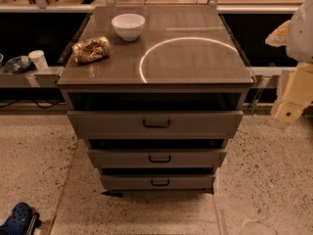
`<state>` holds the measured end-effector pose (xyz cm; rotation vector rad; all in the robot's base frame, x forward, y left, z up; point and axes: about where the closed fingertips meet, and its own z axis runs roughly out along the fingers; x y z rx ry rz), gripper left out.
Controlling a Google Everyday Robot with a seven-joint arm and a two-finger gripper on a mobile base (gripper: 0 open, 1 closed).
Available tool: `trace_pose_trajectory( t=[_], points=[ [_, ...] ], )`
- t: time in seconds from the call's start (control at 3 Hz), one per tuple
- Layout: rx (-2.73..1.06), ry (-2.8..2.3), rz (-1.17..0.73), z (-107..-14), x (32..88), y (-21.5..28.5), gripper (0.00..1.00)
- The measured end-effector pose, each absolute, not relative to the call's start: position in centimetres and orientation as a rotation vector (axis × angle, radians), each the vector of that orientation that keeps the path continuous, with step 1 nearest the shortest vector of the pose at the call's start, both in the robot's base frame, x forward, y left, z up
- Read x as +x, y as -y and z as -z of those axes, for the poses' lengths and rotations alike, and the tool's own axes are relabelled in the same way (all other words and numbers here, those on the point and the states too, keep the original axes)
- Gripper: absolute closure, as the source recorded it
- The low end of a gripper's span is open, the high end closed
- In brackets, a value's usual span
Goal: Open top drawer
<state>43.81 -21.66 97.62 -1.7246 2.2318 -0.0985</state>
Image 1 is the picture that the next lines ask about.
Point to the grey drawer cabinet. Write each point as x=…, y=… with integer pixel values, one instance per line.
x=183, y=61

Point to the grey bottom drawer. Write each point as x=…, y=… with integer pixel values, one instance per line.
x=161, y=182

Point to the blue croc shoe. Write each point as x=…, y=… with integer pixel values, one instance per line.
x=18, y=220

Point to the dark blue bowl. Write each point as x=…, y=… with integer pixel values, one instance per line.
x=19, y=64

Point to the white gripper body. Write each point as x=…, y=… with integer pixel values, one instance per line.
x=301, y=36

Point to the grey middle drawer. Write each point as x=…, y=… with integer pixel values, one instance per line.
x=173, y=158

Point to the grey drawer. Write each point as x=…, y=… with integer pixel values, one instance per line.
x=155, y=125
x=161, y=182
x=173, y=158

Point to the crumpled snack bag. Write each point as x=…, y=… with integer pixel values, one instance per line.
x=91, y=49

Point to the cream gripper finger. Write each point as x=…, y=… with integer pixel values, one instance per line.
x=278, y=37
x=294, y=95

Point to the white paper cup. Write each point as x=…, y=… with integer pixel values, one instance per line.
x=38, y=58

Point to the white ceramic bowl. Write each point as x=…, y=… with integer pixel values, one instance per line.
x=128, y=26

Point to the grey top drawer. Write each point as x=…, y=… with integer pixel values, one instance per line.
x=155, y=125

